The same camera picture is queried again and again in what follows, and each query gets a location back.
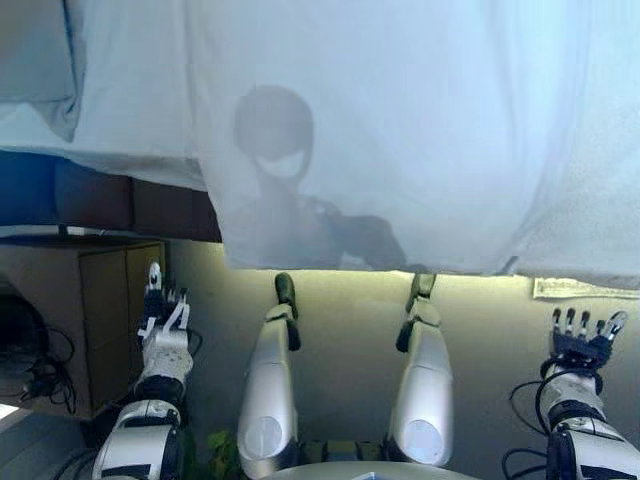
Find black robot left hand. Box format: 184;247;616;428
142;259;192;334

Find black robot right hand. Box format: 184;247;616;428
549;307;630;369

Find white duvet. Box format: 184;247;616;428
189;0;640;292

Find white bed sheet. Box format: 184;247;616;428
0;0;212;192

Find grey striped rug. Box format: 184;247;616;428
532;277;640;303

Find wooden nightstand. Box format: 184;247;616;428
0;239;169;417

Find silver robot left leg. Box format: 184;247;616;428
236;272;304;477

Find silver robot leg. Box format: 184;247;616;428
387;272;456;475
236;272;304;477

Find green plant leaves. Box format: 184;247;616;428
206;428;242;480

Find silver robot right leg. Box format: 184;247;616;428
387;272;456;475

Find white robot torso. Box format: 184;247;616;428
269;439;452;480

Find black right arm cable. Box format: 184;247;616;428
501;364;552;480

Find brown upholstered bed frame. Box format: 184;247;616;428
0;148;224;245

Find black cable bundle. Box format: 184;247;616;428
0;294;77;417

